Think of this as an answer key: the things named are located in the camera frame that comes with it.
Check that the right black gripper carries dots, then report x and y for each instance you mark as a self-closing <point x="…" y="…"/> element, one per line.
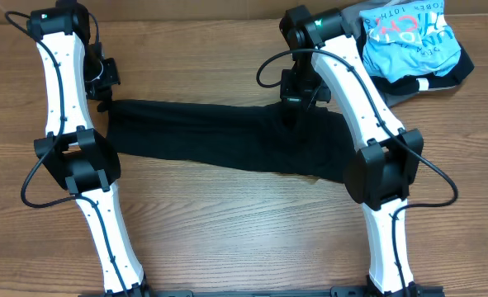
<point x="292" y="99"/>

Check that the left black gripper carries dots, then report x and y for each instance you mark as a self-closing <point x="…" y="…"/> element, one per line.
<point x="113" y="78"/>

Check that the black t-shirt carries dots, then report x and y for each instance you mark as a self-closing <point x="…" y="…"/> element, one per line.
<point x="272" y="138"/>

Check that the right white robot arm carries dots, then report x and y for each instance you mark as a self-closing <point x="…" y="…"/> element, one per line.
<point x="327" y="66"/>

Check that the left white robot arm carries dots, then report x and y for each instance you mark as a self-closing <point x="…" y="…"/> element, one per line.
<point x="80" y="159"/>

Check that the grey folded garment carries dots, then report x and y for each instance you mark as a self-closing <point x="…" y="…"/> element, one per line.
<point x="390" y="95"/>

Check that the light blue printed t-shirt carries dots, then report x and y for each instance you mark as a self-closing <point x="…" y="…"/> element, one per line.
<point x="427" y="15"/>

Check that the black folded garment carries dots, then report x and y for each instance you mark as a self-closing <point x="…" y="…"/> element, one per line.
<point x="396" y="84"/>

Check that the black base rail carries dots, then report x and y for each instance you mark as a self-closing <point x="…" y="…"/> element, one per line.
<point x="337" y="291"/>

